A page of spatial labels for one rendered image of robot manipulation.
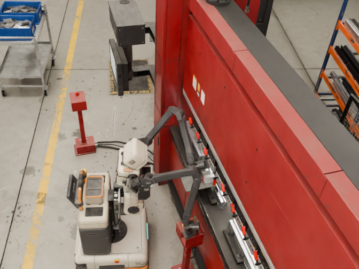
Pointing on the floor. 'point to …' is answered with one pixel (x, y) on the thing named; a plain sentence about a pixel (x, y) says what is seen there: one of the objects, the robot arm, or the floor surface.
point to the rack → (340, 69)
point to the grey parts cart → (27, 57)
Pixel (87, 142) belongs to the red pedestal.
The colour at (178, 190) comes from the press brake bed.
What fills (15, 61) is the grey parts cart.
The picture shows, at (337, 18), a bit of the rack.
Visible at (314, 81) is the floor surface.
